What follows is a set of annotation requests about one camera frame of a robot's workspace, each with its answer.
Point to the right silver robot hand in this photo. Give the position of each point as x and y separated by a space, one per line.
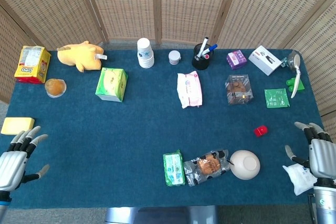
323 158

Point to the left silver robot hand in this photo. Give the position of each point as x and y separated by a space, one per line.
11 166

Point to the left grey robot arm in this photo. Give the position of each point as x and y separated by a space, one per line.
4 203

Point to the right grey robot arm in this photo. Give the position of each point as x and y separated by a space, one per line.
325 203

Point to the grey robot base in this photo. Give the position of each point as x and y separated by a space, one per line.
160 214

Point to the yellow snack package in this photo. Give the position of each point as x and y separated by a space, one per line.
32 64

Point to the white plastic packet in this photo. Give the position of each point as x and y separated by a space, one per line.
300 179

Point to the yellow sponge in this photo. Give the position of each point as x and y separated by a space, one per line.
17 125

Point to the small red block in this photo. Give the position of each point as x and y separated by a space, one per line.
260 131

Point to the green flat sachet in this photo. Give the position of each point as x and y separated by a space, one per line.
276 98

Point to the green toy block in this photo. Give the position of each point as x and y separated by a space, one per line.
291 83

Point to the white plastic spoon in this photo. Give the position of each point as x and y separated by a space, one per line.
297 77

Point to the orange jelly cup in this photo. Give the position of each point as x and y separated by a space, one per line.
55 87

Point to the clear box of brown snacks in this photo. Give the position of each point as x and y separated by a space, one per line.
239 90

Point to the white cardboard box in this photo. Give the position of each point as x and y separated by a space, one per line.
263 60

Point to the green tissue pack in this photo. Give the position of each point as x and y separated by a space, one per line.
111 85

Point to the yellow plush toy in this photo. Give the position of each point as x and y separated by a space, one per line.
78 56

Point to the small purple box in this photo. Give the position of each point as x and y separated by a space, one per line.
237 60

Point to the green wet wipes pack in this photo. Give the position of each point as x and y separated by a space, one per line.
173 169

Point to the pink white wet wipes pack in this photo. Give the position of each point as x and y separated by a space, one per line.
189 90

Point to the green marker red cap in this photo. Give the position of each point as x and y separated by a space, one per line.
207 56

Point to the black mesh pen holder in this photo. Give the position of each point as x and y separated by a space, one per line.
200 64

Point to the blue marker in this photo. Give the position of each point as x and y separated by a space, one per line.
212 48

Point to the stack of floral paper cups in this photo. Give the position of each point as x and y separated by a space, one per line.
145 53

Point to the small white jar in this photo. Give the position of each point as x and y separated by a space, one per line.
175 57

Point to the woven folding screen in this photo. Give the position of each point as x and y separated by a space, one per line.
131 6

